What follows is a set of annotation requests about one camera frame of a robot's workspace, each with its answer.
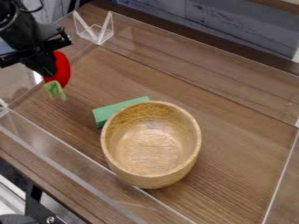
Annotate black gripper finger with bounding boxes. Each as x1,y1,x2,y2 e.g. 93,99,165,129
22,50,57,77

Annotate red felt strawberry toy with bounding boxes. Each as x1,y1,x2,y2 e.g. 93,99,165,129
41,50,72,102

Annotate clear acrylic tray walls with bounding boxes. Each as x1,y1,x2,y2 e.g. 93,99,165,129
0,8,299,224

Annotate clear acrylic corner bracket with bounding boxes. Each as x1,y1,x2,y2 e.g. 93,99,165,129
72,11,114,46

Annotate wooden bowl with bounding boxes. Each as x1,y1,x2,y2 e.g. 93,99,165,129
100,101,201,189

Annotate green foam block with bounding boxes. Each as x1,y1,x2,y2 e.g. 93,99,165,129
92,96,149,128

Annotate black table leg bracket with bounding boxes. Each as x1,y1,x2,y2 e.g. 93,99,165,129
24,184,66,224

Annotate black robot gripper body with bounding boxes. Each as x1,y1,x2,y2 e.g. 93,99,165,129
0,0,70,67

